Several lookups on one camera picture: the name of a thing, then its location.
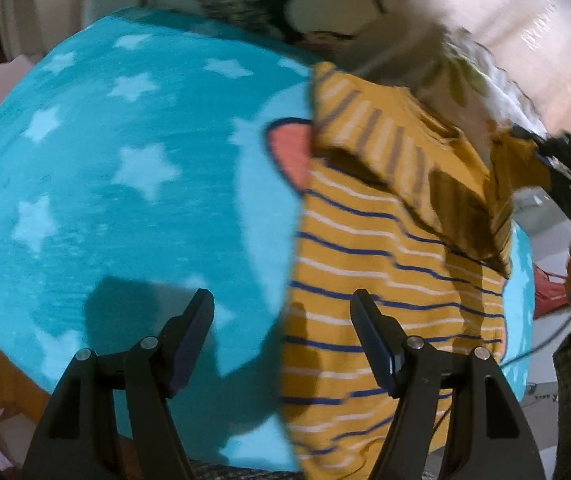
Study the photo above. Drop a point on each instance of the black and white plush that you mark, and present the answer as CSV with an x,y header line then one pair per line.
x,y
269,18

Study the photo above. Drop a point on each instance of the yellow striped small sweater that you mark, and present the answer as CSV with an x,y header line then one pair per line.
x,y
396,201

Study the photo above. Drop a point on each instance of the red cloth item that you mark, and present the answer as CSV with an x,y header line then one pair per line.
x,y
550,293

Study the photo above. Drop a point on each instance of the white floral pillow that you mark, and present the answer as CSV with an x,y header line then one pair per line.
x,y
447,70

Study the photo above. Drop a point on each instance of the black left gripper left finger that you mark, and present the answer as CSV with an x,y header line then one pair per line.
x,y
77,438

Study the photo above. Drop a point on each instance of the pink satin bedding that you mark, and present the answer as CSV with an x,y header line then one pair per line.
x,y
530,40

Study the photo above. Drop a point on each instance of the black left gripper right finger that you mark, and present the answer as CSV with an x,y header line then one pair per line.
x,y
488,436

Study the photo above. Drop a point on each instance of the blue star cartoon blanket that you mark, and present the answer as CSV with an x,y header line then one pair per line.
x,y
148,156

